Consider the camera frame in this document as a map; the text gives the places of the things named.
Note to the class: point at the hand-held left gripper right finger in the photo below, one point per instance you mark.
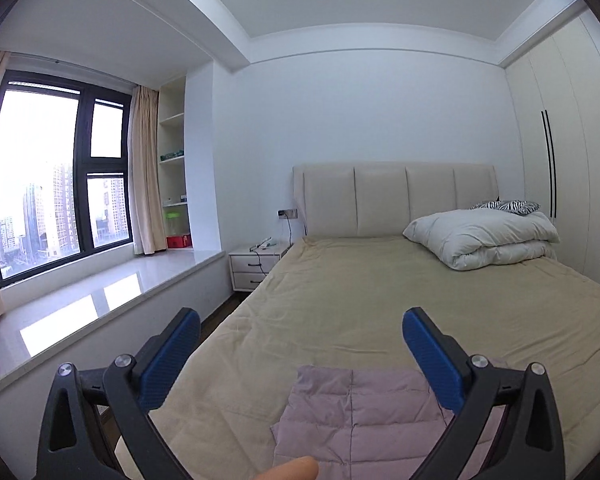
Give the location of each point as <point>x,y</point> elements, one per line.
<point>430,360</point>

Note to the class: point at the white wardrobe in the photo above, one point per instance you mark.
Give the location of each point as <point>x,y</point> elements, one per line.
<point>570,135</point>

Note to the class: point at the wall socket with plug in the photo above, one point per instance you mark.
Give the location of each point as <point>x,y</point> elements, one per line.
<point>288,213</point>

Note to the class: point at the zebra print pillow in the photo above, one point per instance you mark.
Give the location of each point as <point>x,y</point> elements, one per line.
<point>505,206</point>

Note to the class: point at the black framed window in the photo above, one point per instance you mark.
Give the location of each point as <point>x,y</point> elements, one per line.
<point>82,160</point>

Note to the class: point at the bed with beige sheet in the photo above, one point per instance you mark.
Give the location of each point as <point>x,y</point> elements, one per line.
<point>340,290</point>

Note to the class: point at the white wall shelf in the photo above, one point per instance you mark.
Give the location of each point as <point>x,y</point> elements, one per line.
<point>172,135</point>

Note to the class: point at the red box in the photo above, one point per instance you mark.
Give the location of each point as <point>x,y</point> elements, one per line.
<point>178,241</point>

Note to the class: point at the mauve quilted down jacket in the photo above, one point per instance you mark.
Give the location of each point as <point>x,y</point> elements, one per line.
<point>360,410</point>

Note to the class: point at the white nightstand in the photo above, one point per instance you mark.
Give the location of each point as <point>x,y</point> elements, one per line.
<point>252,272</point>

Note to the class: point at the cream padded headboard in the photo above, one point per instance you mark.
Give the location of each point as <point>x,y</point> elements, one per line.
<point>380,200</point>

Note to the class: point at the white folded duvet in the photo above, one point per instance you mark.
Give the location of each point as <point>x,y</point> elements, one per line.
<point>480,237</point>

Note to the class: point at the green packet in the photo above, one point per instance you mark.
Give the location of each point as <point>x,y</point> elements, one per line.
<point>172,154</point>

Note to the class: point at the white bay window bench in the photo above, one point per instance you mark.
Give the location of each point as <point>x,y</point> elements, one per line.
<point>80,310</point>

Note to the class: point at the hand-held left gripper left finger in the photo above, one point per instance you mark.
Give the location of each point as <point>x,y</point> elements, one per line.
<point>172,360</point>

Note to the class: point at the green translucent container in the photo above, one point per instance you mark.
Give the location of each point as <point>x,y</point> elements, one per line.
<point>175,222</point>

